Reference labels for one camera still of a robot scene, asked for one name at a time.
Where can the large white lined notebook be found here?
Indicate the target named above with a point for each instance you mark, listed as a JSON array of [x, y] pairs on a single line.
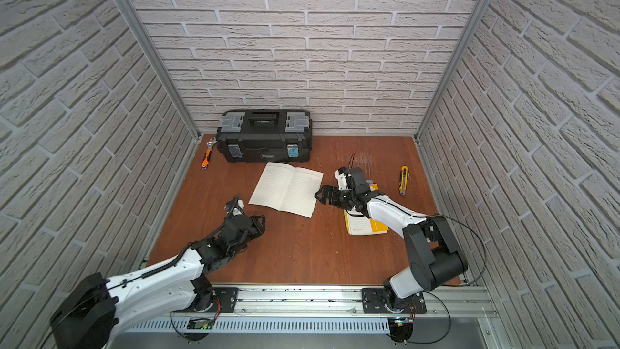
[[289, 189]]

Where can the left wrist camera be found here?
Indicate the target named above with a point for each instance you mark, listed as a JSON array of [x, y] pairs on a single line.
[[234, 207]]

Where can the black plastic toolbox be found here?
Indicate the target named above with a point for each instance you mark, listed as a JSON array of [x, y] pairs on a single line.
[[265, 135]]

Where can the yellow black utility knife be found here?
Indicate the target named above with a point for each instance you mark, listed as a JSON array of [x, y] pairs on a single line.
[[404, 178]]

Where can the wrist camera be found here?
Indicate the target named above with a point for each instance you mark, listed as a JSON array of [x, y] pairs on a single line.
[[341, 175], [234, 207]]

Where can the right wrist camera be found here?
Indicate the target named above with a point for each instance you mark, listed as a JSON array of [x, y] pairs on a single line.
[[341, 175]]

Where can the orange handled adjustable wrench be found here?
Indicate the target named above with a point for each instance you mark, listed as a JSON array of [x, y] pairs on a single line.
[[207, 157]]

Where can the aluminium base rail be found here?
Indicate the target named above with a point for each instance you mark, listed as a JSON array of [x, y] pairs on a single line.
[[427, 318]]

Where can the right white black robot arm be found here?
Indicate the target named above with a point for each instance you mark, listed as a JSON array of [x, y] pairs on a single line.
[[434, 254]]

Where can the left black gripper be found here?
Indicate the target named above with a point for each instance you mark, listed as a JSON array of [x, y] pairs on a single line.
[[247, 224]]

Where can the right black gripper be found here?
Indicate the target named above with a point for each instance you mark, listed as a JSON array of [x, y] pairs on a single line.
[[327, 189]]

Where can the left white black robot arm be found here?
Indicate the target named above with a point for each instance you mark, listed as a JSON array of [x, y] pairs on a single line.
[[99, 308]]

